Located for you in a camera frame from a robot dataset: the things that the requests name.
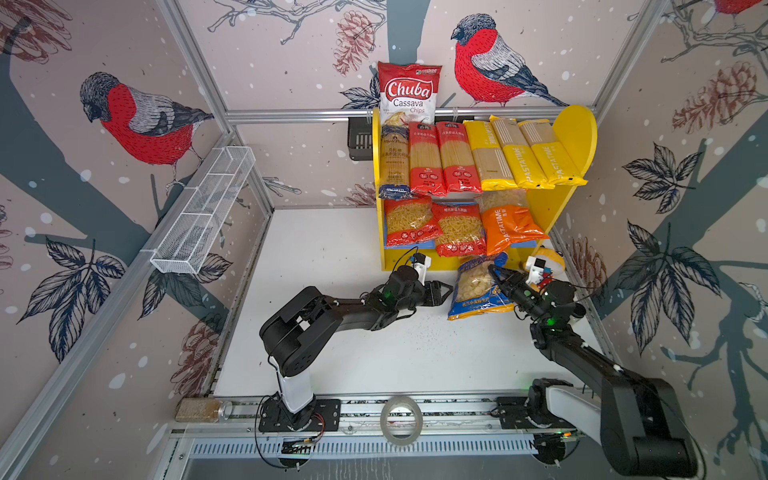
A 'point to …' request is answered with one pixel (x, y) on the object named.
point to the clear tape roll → (401, 401)
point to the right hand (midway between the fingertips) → (484, 272)
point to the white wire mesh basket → (188, 242)
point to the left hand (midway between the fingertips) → (450, 291)
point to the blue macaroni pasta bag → (476, 292)
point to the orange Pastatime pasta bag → (510, 224)
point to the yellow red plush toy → (554, 261)
